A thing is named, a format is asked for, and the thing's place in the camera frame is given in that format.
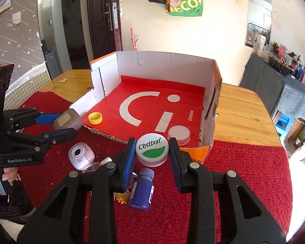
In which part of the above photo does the wicker basket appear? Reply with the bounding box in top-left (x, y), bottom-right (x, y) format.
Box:
top-left (286, 118), bottom-right (305, 143)

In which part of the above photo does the white green-label bottle cap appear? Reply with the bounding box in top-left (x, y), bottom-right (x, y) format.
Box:
top-left (135, 133), bottom-right (170, 168)

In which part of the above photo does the small doll figurine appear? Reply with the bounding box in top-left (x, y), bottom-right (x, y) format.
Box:
top-left (115, 173), bottom-right (139, 205)

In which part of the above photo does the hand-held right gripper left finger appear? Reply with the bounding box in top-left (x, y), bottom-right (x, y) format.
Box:
top-left (16, 137), bottom-right (137, 244)

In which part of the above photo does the row of cosmetics and toys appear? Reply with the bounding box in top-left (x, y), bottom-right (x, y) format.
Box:
top-left (254, 30), bottom-right (305, 90)

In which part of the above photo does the white round lid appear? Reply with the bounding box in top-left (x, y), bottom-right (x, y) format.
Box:
top-left (167, 125), bottom-right (191, 146)

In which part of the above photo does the person's left hand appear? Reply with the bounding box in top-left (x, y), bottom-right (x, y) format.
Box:
top-left (0, 158), bottom-right (19, 185)

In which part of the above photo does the clear small bottle white cap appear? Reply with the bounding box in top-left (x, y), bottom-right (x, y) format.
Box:
top-left (81, 156), bottom-right (114, 174)

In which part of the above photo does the blue plastic stool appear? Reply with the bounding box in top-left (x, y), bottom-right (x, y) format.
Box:
top-left (275, 113), bottom-right (293, 139)

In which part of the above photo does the dark wooden door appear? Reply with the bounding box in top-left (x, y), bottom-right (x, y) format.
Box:
top-left (86, 0), bottom-right (124, 59)

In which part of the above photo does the pink round bottle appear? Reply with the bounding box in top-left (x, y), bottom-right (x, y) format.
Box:
top-left (68, 142), bottom-right (95, 170)

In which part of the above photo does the grey water dispenser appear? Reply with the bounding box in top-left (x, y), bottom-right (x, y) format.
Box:
top-left (43, 50), bottom-right (60, 81)

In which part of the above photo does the yellow bottle cap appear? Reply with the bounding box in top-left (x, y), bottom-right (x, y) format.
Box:
top-left (88, 112), bottom-right (103, 125)

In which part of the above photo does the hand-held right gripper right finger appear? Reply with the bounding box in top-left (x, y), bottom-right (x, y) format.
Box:
top-left (168, 137), bottom-right (288, 244)

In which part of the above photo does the white and red cardboard box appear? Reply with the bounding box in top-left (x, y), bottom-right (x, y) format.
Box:
top-left (71, 51), bottom-right (223, 165)

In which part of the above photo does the person's left forearm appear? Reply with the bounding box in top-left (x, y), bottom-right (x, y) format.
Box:
top-left (0, 180), bottom-right (36, 224)

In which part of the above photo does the purple paint bottle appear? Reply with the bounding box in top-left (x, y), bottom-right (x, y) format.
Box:
top-left (128, 168), bottom-right (155, 211)

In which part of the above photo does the white air conditioner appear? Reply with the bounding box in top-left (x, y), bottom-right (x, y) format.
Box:
top-left (252, 0), bottom-right (272, 8)

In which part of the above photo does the red knitted mat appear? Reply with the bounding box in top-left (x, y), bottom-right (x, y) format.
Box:
top-left (19, 91), bottom-right (293, 244)

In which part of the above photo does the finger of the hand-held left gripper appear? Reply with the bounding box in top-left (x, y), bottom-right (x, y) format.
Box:
top-left (4, 108), bottom-right (68, 133)
top-left (5, 128), bottom-right (78, 153)

